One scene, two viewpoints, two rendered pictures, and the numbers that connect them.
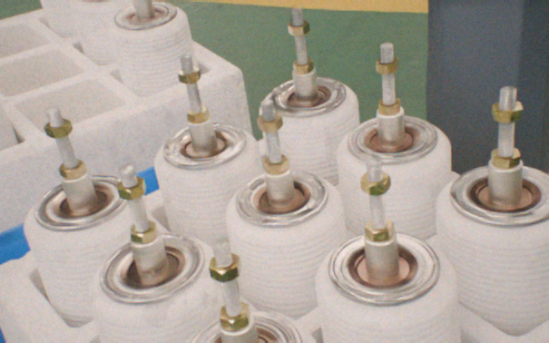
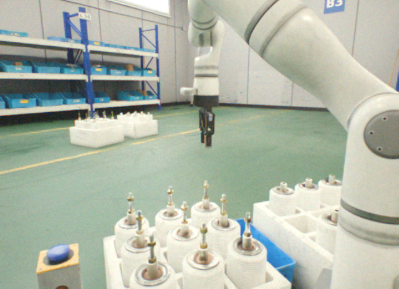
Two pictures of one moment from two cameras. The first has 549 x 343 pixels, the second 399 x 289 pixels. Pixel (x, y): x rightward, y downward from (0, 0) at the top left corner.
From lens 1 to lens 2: 0.93 m
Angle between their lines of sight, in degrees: 89
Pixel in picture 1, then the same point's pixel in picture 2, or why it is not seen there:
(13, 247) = (254, 232)
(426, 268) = (133, 249)
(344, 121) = (231, 256)
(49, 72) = not seen: hidden behind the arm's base
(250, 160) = (214, 233)
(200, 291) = (158, 220)
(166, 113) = (303, 246)
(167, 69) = (319, 236)
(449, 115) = not seen: outside the picture
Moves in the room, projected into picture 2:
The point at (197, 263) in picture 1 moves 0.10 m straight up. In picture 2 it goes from (166, 218) to (165, 186)
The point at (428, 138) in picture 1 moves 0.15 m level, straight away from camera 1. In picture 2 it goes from (197, 266) to (268, 283)
